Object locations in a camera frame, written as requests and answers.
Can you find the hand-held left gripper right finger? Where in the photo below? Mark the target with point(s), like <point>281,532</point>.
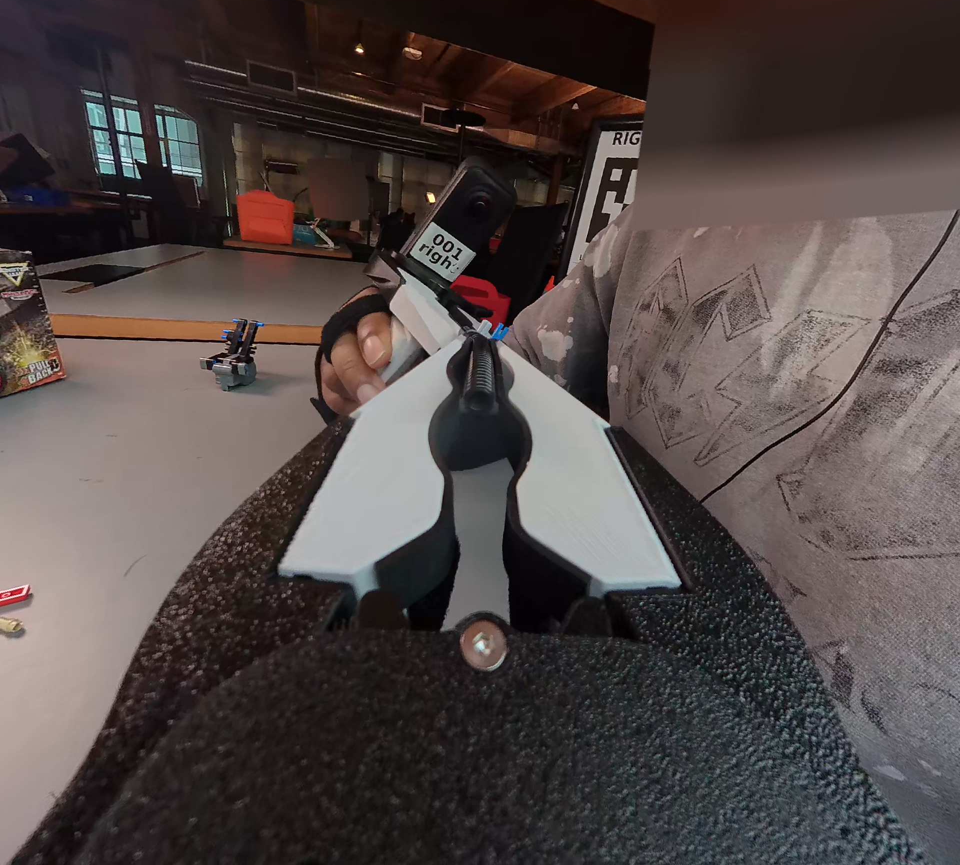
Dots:
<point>600,505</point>

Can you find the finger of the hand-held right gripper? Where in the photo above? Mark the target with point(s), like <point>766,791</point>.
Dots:
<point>431,321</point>

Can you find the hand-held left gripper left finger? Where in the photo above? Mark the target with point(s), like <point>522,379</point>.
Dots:
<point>367,497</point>

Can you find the blue connector pin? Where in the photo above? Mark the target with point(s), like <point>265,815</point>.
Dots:
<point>499,334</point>

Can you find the black ribbed Lego axle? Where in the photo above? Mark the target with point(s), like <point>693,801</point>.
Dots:
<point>478,385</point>

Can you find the grey black toy chassis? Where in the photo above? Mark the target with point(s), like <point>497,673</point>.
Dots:
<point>232,366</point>

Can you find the person's right forearm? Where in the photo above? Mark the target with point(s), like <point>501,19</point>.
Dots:
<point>562,325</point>

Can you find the grey desk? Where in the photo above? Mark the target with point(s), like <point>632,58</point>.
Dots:
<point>150,467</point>

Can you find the person's right hand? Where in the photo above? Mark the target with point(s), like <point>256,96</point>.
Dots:
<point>352,370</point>

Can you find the red office chair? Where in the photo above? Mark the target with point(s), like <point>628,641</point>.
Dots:
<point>480,295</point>

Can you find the black white marker sign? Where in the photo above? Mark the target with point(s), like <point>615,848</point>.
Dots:
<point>611,190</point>

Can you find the orange storage bin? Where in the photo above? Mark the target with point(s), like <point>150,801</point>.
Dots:
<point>262,220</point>

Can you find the person's grey mottled hoodie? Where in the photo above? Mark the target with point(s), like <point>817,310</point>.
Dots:
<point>787,580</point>

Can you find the scattered red white toy bricks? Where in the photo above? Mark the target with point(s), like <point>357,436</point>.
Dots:
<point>15,595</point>

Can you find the arched window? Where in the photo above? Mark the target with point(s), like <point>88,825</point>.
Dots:
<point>112,137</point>

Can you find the toy truck set box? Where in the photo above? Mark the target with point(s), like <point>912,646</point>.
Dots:
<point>26,325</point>

